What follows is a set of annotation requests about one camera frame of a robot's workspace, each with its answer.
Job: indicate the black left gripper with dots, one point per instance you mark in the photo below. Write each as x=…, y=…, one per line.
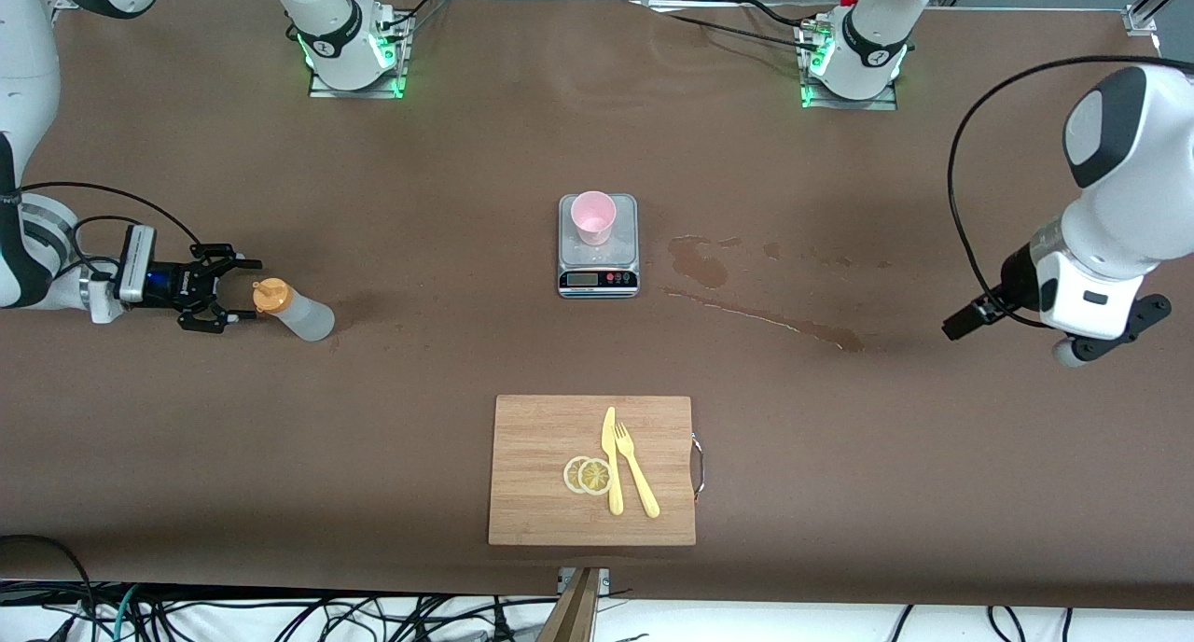
x=1015, y=279

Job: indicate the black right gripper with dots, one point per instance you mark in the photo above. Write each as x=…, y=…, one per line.
x=189, y=286

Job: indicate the translucent sauce bottle orange cap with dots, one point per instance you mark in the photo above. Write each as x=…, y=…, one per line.
x=303, y=317

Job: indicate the pink plastic cup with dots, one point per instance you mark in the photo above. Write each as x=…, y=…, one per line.
x=592, y=217

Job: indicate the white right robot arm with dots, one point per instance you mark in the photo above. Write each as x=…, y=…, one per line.
x=28, y=91

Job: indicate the long brown sauce streak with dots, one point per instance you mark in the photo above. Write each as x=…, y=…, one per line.
x=784, y=321

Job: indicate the large brown sauce puddle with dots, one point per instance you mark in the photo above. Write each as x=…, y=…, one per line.
x=704, y=267

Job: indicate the brown table cover sheet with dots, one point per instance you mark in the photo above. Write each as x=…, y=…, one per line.
x=187, y=437

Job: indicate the yellow plastic fork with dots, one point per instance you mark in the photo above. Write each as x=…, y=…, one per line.
x=639, y=483

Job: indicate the silver digital kitchen scale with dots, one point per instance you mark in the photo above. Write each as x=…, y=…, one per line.
x=597, y=269

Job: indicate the yellow plastic knife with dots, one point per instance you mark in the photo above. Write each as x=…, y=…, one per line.
x=613, y=474

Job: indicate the lemon slice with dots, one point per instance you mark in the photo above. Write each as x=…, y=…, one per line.
x=570, y=475
x=595, y=477

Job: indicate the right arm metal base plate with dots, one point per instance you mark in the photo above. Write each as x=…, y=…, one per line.
x=322, y=92

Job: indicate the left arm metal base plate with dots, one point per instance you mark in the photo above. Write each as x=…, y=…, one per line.
x=884, y=103

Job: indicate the aluminium frame corner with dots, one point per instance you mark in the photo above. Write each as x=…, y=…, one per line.
x=1152, y=7

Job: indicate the wooden post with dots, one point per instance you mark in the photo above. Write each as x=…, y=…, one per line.
x=574, y=614

